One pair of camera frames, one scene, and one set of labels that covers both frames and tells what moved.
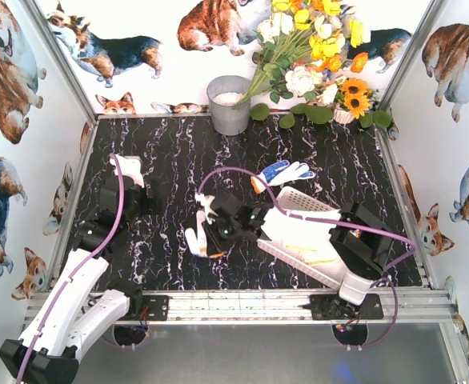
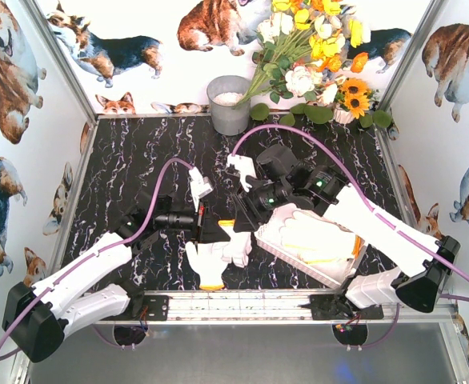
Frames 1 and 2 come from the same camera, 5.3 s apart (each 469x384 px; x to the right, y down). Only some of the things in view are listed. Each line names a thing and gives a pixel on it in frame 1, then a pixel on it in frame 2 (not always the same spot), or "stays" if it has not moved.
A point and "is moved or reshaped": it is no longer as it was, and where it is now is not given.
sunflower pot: x=354 y=100 stays
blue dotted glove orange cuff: x=279 y=173 is moved or reshaped
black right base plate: x=333 y=307 stays
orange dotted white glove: x=312 y=256 stays
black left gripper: x=148 y=196 to x=200 y=222
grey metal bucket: x=222 y=93 stays
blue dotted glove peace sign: x=198 y=245 is moved or reshaped
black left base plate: x=158 y=307 stays
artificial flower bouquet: x=303 y=44 stays
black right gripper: x=213 y=230 to x=242 y=206
